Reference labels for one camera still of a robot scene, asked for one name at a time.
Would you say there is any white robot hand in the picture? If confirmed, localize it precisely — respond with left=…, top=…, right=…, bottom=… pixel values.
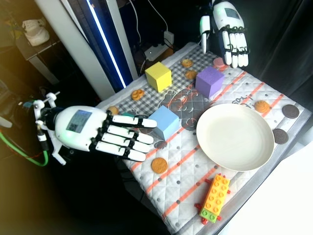
left=199, top=0, right=250, bottom=69
left=54, top=105, right=157, bottom=163

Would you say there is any purple foam cube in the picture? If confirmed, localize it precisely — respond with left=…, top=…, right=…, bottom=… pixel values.
left=195, top=66, right=225, bottom=99

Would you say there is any yellow foam cube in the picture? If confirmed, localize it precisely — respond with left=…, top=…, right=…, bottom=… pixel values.
left=144, top=61, right=172, bottom=93

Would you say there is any blue foam cube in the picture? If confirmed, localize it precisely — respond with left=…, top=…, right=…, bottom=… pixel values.
left=148, top=105, right=180, bottom=141

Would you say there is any cream round plate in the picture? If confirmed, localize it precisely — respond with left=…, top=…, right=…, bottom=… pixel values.
left=196, top=103, right=275, bottom=172

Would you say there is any black curtain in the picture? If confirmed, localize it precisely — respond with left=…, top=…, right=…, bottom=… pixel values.
left=241, top=0, right=313, bottom=98

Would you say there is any white plug adapter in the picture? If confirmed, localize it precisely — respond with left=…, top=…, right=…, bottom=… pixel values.
left=163, top=30, right=175, bottom=44

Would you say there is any grey shelf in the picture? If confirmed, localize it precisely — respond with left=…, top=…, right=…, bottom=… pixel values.
left=14, top=36, right=65, bottom=84

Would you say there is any white pillar with blue light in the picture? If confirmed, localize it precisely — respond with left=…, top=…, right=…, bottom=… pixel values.
left=34, top=0, right=139, bottom=101

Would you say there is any white power strip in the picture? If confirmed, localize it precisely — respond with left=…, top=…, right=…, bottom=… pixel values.
left=144, top=45, right=167, bottom=61

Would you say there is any orange round flat toy cookie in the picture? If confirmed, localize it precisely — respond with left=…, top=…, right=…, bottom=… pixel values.
left=151, top=157, right=169, bottom=175

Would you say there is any white shoe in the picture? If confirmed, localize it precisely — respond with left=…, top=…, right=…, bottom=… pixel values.
left=22, top=19, right=51, bottom=47

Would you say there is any dark brown round toy cookie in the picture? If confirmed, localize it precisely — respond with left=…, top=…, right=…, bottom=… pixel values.
left=282, top=104, right=300, bottom=119
left=272, top=128, right=290, bottom=145

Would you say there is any grey quilt with bear print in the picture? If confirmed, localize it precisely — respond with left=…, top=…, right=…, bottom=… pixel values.
left=96, top=42, right=306, bottom=232

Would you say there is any orange and green brick car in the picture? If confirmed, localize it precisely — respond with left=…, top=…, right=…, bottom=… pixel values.
left=194, top=173, right=232, bottom=224

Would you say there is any green cable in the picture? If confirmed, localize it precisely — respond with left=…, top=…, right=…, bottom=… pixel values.
left=0, top=131, right=50, bottom=167

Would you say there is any white cable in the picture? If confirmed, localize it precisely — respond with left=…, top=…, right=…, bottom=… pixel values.
left=146, top=0, right=170, bottom=32
left=128, top=0, right=143, bottom=44

